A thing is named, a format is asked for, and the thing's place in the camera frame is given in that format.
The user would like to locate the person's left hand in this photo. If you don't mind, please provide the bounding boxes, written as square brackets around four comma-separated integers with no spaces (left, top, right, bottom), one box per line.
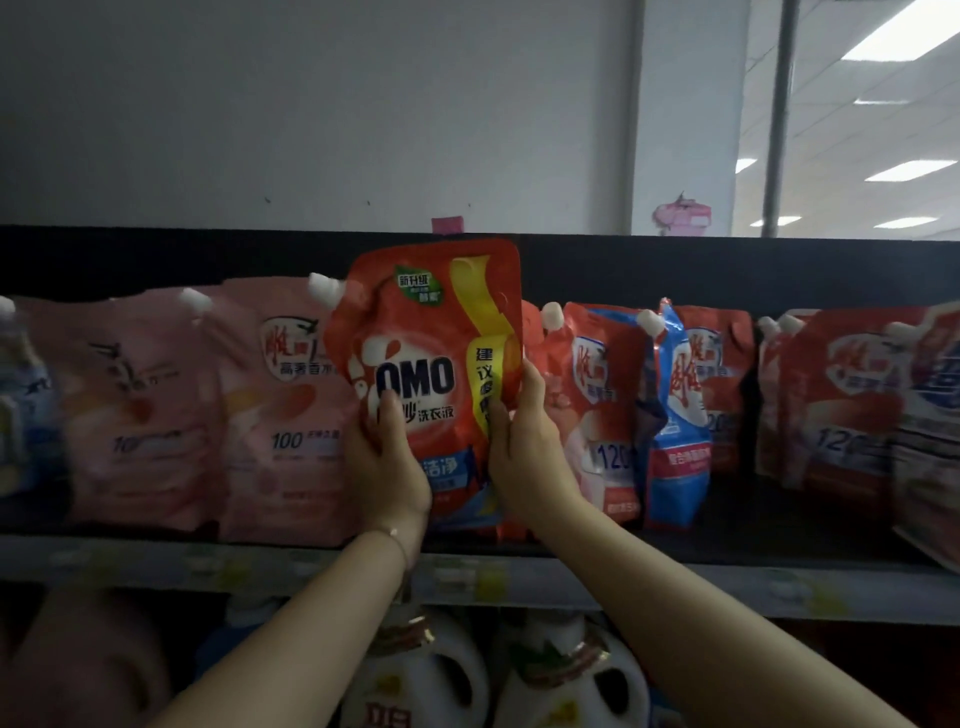
[344,389,434,571]

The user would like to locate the person's right hand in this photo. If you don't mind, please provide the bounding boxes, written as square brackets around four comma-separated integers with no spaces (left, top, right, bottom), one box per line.
[487,358,585,528]

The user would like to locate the blue Diao detergent pouch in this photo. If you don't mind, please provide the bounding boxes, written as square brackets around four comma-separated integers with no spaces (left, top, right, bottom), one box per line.
[635,297,714,532]

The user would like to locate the orange OMO detergent pouches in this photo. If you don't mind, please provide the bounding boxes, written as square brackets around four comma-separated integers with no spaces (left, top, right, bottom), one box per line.
[308,238,524,532]

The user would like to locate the dark metal shelf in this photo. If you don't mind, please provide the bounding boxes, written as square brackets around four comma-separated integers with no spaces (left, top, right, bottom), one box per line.
[0,224,960,728]

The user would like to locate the white Chaoneng detergent pouch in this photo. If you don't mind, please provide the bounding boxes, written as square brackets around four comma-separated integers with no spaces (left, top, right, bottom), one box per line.
[884,302,960,575]

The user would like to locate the person's right forearm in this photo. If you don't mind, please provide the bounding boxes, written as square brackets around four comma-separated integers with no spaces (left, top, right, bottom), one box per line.
[536,494,916,728]

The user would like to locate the person's left forearm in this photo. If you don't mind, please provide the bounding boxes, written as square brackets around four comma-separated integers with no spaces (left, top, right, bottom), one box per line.
[149,530,410,728]

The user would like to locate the white detergent jug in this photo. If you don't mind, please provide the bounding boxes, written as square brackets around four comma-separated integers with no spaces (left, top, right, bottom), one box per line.
[341,603,493,728]
[493,611,652,728]

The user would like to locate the blue detergent jug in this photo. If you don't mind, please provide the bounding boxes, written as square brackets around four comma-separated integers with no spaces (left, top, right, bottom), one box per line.
[194,592,283,676]

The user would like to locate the yellow price label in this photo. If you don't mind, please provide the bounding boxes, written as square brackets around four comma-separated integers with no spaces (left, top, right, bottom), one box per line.
[434,558,508,605]
[768,573,849,620]
[52,547,121,583]
[187,554,249,594]

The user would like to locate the pink bagged item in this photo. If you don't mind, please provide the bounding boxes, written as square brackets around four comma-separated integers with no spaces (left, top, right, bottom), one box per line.
[652,194,712,238]

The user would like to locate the grey vertical pole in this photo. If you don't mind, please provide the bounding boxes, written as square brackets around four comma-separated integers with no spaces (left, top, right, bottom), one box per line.
[761,0,802,239]

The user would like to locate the thin chain bracelet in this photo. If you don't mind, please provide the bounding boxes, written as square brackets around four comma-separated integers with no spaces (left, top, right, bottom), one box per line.
[371,524,412,571]

